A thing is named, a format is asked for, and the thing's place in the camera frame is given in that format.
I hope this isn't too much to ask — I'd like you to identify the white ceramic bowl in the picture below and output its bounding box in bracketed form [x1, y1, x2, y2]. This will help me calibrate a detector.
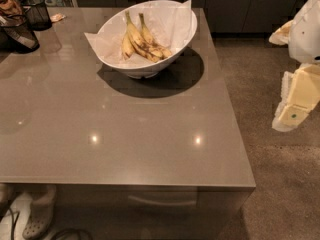
[94, 0, 198, 80]

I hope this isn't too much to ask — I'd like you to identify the small yellow banana left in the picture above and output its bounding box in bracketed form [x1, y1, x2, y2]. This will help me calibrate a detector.
[121, 34, 135, 59]

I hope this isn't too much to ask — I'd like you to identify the black floor cable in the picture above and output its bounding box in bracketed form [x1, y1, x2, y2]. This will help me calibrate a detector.
[7, 207, 21, 240]

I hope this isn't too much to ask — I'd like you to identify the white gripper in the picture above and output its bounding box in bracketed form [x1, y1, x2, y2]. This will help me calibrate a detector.
[269, 0, 320, 132]

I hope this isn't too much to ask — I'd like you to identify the spotted yellow banana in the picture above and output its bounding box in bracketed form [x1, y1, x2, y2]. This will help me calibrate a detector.
[139, 13, 172, 58]
[125, 11, 163, 63]

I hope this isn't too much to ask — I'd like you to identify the black mesh pen cup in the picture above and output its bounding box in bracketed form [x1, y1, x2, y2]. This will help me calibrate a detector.
[21, 0, 52, 31]

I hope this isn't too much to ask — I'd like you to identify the black mesh basket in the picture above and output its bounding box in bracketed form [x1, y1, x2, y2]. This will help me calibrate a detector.
[0, 15, 40, 53]

